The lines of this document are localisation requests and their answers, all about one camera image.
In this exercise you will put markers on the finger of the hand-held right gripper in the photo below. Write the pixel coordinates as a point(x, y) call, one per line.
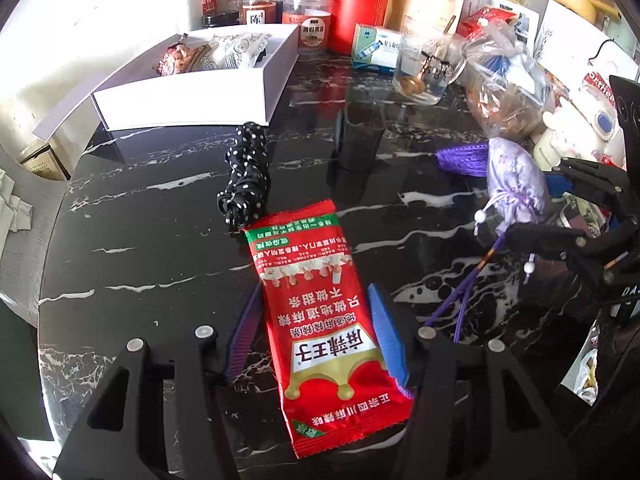
point(555, 240)
point(585, 180)

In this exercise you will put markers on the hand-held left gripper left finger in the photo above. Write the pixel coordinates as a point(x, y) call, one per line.
point(245, 330)

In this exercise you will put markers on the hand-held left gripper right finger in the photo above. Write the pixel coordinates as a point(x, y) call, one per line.
point(390, 340)

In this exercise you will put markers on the red snack packet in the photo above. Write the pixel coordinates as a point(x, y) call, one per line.
point(325, 330)

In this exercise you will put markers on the white lidded gift box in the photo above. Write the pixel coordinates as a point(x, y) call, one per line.
point(190, 97)

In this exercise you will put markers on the brown snack packet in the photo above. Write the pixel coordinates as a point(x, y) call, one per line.
point(182, 60)

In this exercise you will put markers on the white patterned packet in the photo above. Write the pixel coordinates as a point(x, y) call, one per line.
point(240, 50)

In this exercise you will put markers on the white toy figurine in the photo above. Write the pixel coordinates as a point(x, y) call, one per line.
point(570, 130)

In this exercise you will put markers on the clear plastic bag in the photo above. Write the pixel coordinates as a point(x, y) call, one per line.
point(505, 95)

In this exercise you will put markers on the white paper bag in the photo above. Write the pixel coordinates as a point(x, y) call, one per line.
point(575, 35)

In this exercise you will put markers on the black polka dot scrunchie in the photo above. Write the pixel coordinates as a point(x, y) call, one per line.
point(247, 180)

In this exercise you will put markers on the red crinkled packet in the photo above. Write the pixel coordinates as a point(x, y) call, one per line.
point(485, 22)

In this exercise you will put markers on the clear glass cup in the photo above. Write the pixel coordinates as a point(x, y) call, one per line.
point(430, 70)

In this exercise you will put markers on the gold spoon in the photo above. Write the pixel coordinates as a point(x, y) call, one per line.
point(417, 85)

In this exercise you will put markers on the grey chair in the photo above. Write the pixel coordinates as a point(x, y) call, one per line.
point(20, 260)

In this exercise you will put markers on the green white medicine box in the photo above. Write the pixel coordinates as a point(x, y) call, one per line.
point(375, 47)

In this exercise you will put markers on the grey cloth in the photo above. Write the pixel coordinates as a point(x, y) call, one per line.
point(12, 200)

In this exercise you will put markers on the red plastic canister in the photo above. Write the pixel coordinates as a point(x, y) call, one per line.
point(357, 10)

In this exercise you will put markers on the clear jar with orange label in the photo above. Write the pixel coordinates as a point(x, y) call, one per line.
point(315, 27)

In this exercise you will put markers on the dark jar with black lid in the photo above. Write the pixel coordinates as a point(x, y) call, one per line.
point(220, 19)

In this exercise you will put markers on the clear jar of red powder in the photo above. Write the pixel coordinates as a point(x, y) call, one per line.
point(259, 9)

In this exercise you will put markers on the black lid red label jar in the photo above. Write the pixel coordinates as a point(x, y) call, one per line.
point(202, 2)

